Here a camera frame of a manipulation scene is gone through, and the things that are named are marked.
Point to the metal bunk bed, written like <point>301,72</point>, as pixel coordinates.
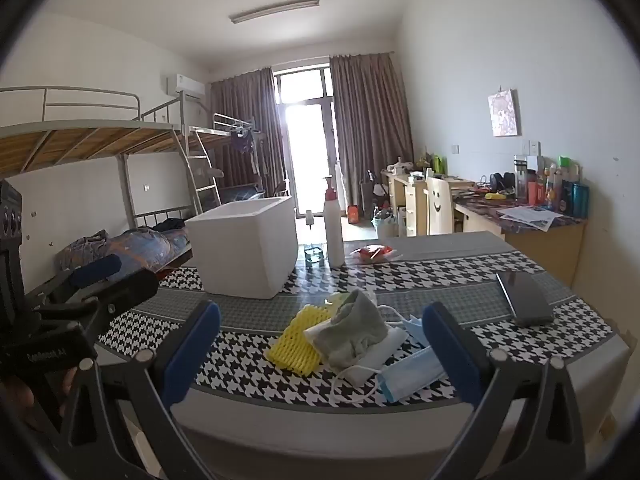
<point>220,137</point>
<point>75,142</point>

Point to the brown curtain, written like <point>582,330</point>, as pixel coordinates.
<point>370,125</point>
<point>245,105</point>

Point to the light wooden desk with drawers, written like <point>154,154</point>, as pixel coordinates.
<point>415,205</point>

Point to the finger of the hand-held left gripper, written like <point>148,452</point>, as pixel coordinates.
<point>97,270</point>
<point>130,290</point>

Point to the glass balcony door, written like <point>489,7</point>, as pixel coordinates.
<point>307,135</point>

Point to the white pump bottle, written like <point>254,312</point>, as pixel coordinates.
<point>334,240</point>

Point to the wooden desk with patterned top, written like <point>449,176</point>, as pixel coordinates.
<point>540,250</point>

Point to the hanging purple clothes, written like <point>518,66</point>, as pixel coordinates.
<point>242,142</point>

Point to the printed papers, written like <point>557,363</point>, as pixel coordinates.
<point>530,217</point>

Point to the green paper bag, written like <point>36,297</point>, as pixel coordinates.
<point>440,165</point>

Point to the grey terry cloth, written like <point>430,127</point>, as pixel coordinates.
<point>360,325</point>

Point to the blue and orange quilt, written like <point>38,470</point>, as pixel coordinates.
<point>145,247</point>

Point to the yellow foam net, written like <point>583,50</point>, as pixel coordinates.
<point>295,345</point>

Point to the houndstooth table cloth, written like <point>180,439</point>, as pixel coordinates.
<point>240,355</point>

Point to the small yellow item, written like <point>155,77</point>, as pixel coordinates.
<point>494,196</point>

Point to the person's left hand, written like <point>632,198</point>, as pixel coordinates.
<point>20,400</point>

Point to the small clear glass jar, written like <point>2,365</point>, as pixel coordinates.
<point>313,255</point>

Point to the row of toiletry bottles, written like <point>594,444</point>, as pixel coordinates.
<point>555,190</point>

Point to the blue face mask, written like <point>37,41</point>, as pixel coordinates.
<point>405,375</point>

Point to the white wall socket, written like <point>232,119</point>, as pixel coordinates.
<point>533,147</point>

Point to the orange bag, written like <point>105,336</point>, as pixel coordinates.
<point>353,215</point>

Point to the white face mask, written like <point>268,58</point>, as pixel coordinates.
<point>372,359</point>

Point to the white foam box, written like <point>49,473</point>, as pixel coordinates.
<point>235,255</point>

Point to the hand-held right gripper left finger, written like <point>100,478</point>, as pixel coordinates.
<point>190,355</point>

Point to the grey trash bin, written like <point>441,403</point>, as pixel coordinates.
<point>385,227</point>

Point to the white air conditioner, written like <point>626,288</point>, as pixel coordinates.
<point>185,85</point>

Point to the red snack packet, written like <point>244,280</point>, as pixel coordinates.
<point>372,254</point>

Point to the ceiling tube light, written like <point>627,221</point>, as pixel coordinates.
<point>275,9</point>

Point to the black phone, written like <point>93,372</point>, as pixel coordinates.
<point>525,297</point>

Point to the black headphones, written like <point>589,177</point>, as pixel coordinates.
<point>500,182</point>

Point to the metal bunk bed ladder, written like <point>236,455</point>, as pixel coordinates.
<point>200,180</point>

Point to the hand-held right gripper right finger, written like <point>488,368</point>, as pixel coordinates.
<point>450,355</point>

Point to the wooden chair with smiley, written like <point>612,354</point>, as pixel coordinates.
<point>440,210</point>

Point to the cartoon wall picture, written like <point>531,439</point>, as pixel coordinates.
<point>504,112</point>

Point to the dark blue bedding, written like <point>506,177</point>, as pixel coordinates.
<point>242,195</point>

